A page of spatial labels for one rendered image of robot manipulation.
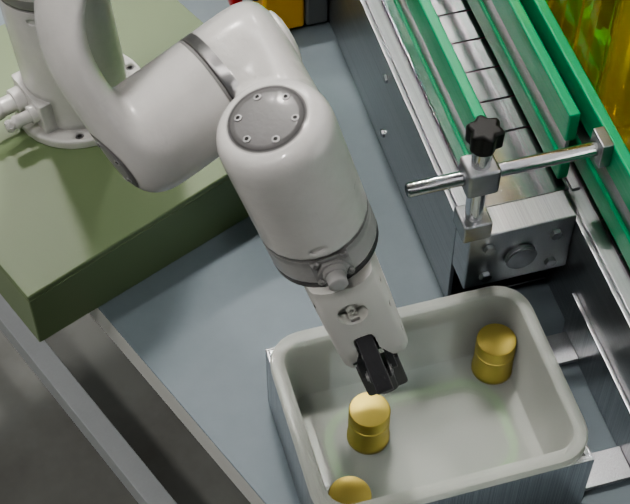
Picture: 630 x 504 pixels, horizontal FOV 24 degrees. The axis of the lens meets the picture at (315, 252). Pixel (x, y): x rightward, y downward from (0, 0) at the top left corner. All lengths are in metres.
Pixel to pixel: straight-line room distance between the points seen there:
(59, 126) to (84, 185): 0.07
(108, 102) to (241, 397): 0.44
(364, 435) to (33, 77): 0.44
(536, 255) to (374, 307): 0.30
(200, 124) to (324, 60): 0.62
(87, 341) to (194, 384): 0.96
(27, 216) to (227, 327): 0.20
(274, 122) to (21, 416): 1.35
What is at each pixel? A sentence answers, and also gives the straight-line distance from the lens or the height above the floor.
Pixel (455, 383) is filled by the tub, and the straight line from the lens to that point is 1.25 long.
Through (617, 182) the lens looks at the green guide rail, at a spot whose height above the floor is 0.94.
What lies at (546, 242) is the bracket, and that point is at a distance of 1.24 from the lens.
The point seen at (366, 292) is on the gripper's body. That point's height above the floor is 1.05.
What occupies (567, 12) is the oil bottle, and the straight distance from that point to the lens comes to 1.25.
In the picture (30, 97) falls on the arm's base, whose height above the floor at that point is 0.86.
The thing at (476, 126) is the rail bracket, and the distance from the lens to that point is 1.11.
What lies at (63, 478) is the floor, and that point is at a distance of 2.11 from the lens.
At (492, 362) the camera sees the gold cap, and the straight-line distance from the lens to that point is 1.23.
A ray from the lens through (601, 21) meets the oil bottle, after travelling 1.18.
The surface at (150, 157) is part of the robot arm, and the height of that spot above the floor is 1.15.
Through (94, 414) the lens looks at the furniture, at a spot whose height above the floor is 0.20.
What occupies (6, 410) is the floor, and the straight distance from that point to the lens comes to 2.18.
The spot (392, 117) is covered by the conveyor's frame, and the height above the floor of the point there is 0.82.
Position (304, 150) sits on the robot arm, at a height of 1.18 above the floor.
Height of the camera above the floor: 1.83
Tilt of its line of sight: 53 degrees down
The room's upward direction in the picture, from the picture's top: straight up
